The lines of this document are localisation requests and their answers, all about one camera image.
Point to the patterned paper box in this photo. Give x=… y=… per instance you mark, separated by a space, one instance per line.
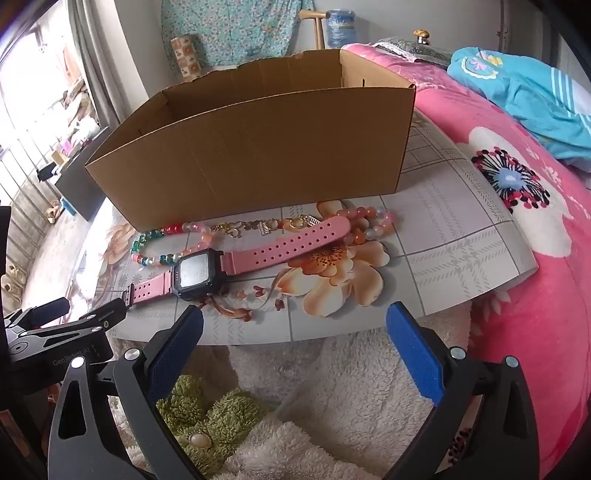
x=187 y=55

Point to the brown cardboard box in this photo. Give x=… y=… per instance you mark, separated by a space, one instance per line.
x=254 y=161

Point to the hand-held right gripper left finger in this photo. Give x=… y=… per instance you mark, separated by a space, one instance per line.
x=178 y=355

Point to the green plush toy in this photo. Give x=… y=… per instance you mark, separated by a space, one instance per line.
x=231 y=410

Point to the dark grey board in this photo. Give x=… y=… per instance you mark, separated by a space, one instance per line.
x=81 y=194

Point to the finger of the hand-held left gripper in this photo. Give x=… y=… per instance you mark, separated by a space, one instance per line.
x=51 y=310
x=104 y=318

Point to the wooden stand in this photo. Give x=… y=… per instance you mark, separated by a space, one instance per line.
x=317 y=32

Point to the pearl button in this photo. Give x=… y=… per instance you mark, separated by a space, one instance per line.
x=199 y=440

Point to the blue water jug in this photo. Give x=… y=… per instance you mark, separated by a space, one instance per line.
x=340 y=27

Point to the mushroom shaped ornament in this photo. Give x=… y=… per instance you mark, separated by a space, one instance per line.
x=421 y=33

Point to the grey lace pillow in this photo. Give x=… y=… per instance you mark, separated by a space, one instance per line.
x=425 y=53

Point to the teal floral cloth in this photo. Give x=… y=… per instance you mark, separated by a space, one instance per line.
x=231 y=32

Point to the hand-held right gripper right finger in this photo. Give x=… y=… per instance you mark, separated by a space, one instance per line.
x=415 y=355

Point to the light blue garment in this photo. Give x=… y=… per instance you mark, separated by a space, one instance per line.
x=521 y=87

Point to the pink floral blanket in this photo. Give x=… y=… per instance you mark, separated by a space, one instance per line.
x=531 y=323

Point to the grey curtain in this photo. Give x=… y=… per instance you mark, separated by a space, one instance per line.
x=92 y=60

